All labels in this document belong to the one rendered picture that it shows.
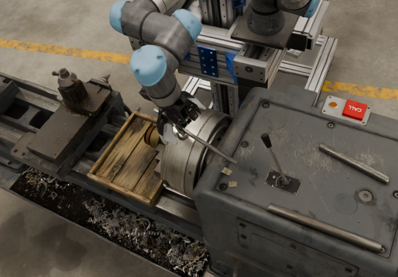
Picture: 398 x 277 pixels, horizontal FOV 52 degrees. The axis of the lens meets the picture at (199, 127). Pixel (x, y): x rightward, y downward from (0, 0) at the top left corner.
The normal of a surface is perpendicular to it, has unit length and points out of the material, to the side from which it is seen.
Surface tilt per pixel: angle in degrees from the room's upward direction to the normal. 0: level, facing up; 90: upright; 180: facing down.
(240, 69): 90
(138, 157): 0
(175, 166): 53
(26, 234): 0
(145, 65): 13
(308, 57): 0
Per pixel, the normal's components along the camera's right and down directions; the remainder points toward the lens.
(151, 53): -0.22, -0.40
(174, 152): -0.37, -0.02
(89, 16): -0.11, -0.59
